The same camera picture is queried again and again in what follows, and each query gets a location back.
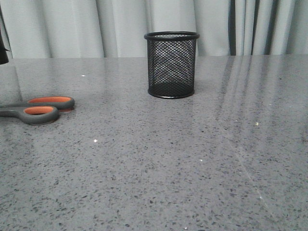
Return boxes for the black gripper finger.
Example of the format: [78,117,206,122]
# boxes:
[0,36,9,64]

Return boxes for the grey and orange scissors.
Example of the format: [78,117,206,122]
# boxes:
[0,96,75,124]

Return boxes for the black mesh pen bucket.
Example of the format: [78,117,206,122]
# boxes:
[144,31,200,99]

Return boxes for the grey curtain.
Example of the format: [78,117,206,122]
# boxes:
[0,0,308,58]

